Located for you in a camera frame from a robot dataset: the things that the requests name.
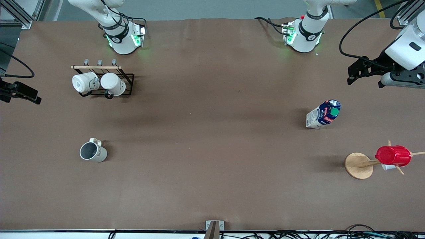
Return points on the blue white milk carton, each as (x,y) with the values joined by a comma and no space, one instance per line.
(320,117)

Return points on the brown bar at bracket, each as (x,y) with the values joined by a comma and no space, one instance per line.
(212,232)

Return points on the red plastic cup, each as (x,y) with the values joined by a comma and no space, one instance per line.
(393,156)

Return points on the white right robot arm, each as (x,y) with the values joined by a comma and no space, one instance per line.
(123,43)

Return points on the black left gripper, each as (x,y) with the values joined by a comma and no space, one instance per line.
(380,62)

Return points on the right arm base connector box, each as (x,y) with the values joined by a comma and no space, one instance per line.
(140,36)

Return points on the small white cup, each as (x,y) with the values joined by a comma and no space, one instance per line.
(387,167)

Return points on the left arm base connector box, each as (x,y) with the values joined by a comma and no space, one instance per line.
(288,33)

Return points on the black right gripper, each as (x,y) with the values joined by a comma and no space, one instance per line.
(9,90)

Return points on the white mug with dotted base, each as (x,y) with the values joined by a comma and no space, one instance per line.
(83,83)

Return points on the metal table edge bracket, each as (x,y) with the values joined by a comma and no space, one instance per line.
(208,224)

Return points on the plain white mug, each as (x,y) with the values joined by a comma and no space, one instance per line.
(113,84)

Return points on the wooden mug tree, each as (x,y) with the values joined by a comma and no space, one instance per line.
(358,165)

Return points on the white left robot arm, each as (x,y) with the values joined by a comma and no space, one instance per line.
(305,39)

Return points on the aluminium frame profile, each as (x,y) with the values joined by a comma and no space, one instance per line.
(410,13)
(20,13)

